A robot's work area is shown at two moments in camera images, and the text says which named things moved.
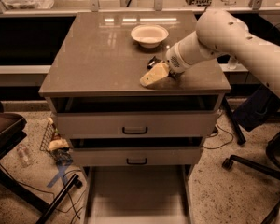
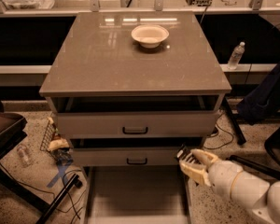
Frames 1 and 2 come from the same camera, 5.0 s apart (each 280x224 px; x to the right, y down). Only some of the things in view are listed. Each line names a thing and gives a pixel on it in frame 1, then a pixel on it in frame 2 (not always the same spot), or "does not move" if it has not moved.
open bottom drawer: [138, 194] does not move
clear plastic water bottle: [232, 63] does not move
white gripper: [174, 62] → [222, 175]
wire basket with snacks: [55, 145] does not move
